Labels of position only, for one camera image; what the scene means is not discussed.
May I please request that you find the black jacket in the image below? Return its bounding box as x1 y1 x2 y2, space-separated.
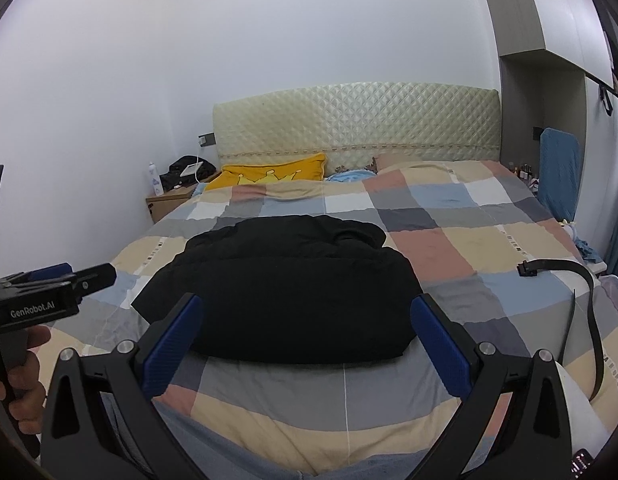
131 214 424 365

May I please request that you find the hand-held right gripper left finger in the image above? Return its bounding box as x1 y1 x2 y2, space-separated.
39 292 210 480

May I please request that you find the black bag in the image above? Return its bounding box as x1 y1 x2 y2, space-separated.
159 156 218 192

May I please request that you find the yellow crown pillow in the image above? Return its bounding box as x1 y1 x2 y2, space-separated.
204 153 328 192

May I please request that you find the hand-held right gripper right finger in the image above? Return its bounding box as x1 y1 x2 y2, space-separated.
410 293 574 480

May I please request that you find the checkered bed blanket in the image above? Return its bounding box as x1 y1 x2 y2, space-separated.
49 160 618 476

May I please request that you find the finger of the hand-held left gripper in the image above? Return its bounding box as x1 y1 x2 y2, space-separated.
28 262 73 283
69 263 118 297

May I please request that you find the cream quilted headboard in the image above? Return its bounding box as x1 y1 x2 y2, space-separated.
212 81 501 175

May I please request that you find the blue towel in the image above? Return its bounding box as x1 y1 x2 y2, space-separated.
538 127 581 222

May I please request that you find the wooden nightstand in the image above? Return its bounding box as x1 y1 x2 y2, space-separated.
145 174 221 224

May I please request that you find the black belt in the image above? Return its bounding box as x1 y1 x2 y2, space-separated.
517 258 606 402

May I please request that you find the person's left hand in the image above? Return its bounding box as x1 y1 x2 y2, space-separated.
0 326 52 427

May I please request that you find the grey wardrobe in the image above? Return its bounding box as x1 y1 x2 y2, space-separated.
475 0 618 281

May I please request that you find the light blue pillow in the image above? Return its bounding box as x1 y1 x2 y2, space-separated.
326 169 378 184

